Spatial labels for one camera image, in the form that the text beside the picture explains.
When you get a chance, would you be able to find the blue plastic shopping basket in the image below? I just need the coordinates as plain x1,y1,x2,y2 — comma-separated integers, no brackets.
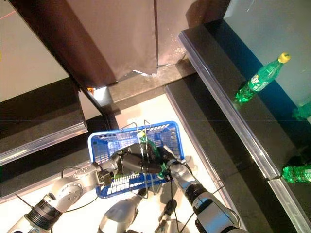
86,120,185,199

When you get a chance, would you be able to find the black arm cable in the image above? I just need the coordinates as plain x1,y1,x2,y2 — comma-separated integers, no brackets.
60,167,100,213
169,179,180,233

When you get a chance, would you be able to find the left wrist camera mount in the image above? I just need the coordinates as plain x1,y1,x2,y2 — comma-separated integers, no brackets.
97,168,115,186

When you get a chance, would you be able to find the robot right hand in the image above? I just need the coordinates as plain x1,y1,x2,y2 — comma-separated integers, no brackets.
147,144,182,174

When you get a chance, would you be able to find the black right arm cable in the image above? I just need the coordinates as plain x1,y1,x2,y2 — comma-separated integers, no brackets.
169,179,180,233

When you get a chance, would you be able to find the silver right robot leg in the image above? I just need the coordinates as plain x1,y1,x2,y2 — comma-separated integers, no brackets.
155,218,185,233

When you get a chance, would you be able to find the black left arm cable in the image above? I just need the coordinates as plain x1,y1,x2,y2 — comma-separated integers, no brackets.
60,167,100,213

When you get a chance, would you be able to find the dark stone floor sill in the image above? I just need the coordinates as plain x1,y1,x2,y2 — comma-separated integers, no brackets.
106,58,197,105

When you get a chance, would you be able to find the black right robot foot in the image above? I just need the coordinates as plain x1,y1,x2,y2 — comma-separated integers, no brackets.
159,200,177,224

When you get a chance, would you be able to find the dark side shelf unit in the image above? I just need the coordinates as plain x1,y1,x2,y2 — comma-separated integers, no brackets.
0,0,120,202

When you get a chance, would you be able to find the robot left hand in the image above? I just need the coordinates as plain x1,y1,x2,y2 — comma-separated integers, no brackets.
120,145,149,174

